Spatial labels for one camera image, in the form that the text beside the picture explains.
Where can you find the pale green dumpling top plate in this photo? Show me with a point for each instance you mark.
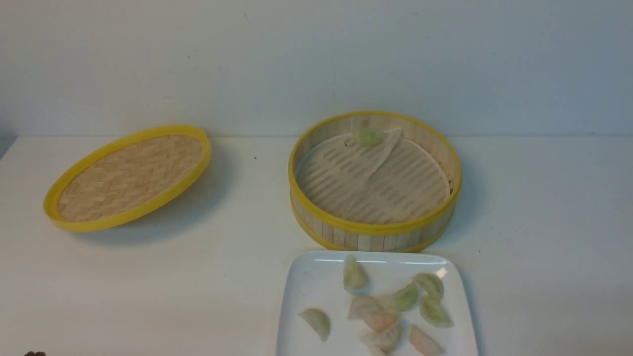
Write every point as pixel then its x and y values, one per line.
pixel 354 277

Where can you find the white square plate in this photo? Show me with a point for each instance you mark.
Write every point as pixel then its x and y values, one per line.
pixel 315 281

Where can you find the pink dumpling plate centre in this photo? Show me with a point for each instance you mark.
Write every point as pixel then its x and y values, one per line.
pixel 371 312

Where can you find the pink dumpling plate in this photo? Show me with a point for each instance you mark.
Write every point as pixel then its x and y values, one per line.
pixel 371 312
pixel 423 343

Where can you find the green dumpling plate left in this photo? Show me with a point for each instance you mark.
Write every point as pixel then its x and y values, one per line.
pixel 318 321

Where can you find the green dumpling plate centre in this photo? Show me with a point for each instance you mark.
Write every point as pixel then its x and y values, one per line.
pixel 401 300

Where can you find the green dumpling plate upper right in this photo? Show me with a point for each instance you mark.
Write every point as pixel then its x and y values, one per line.
pixel 431 284

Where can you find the pale dumpling plate bottom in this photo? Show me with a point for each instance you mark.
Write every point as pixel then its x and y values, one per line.
pixel 384 342

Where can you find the pink dumpling plate bottom right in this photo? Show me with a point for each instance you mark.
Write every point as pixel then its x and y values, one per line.
pixel 423 343

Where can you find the yellow rimmed bamboo steamer basket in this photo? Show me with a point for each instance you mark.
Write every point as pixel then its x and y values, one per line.
pixel 410 236

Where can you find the white steamer liner cloth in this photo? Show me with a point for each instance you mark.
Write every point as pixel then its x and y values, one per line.
pixel 393 182

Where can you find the yellow rimmed bamboo steamer lid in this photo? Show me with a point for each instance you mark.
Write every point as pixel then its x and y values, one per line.
pixel 128 178

